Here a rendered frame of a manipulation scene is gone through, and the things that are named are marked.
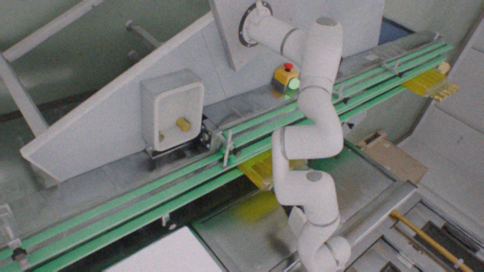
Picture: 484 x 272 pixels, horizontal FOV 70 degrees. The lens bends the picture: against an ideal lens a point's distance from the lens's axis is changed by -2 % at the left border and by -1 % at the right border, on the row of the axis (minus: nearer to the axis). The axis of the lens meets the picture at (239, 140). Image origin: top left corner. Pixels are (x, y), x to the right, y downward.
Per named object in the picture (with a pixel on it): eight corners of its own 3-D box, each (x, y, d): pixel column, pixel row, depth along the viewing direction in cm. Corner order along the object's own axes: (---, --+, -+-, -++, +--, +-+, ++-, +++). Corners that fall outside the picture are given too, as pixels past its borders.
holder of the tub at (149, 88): (142, 148, 121) (154, 162, 117) (140, 80, 103) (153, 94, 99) (184, 132, 131) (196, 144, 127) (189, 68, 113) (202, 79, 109)
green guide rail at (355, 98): (219, 150, 127) (232, 163, 123) (219, 147, 127) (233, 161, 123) (434, 52, 225) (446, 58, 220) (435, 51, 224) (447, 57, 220)
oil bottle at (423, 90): (392, 80, 205) (436, 106, 191) (397, 72, 201) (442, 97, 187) (397, 78, 208) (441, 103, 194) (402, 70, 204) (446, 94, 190)
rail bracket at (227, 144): (209, 156, 126) (230, 178, 119) (213, 119, 115) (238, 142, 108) (215, 153, 127) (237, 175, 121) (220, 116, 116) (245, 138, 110)
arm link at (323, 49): (294, 108, 94) (302, 56, 82) (303, 59, 110) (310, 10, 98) (330, 114, 93) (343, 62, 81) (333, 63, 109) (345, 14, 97)
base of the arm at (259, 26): (235, 14, 108) (272, 33, 100) (263, -10, 110) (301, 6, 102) (246, 50, 121) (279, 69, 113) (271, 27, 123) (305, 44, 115)
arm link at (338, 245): (327, 267, 94) (356, 250, 95) (305, 234, 100) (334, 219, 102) (325, 285, 105) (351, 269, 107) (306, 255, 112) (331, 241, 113)
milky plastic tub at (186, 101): (142, 138, 117) (155, 154, 113) (140, 81, 103) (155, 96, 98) (186, 122, 127) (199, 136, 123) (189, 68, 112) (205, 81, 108)
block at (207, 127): (197, 141, 128) (209, 152, 124) (199, 121, 122) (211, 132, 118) (205, 138, 130) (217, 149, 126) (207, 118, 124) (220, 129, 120)
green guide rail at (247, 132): (221, 134, 123) (235, 147, 118) (222, 132, 122) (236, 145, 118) (441, 42, 220) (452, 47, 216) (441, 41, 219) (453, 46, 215)
